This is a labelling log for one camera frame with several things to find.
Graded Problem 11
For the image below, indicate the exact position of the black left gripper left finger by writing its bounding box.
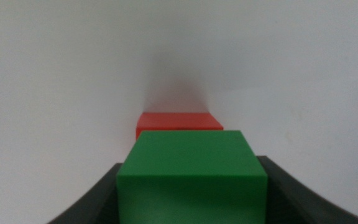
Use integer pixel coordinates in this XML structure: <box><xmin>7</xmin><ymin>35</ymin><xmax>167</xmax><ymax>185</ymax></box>
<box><xmin>46</xmin><ymin>162</ymin><xmax>124</xmax><ymax>224</ymax></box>

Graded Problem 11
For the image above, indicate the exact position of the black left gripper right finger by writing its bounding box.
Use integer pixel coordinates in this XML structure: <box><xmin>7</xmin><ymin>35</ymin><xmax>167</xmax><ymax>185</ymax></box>
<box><xmin>257</xmin><ymin>156</ymin><xmax>358</xmax><ymax>224</ymax></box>

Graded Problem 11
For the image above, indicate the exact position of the green cube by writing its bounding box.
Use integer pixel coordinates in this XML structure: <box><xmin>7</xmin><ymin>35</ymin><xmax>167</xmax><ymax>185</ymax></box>
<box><xmin>116</xmin><ymin>129</ymin><xmax>269</xmax><ymax>224</ymax></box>

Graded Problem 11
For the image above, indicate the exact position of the red cube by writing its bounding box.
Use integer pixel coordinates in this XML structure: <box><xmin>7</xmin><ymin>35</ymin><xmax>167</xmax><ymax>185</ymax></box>
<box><xmin>135</xmin><ymin>112</ymin><xmax>224</xmax><ymax>141</ymax></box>

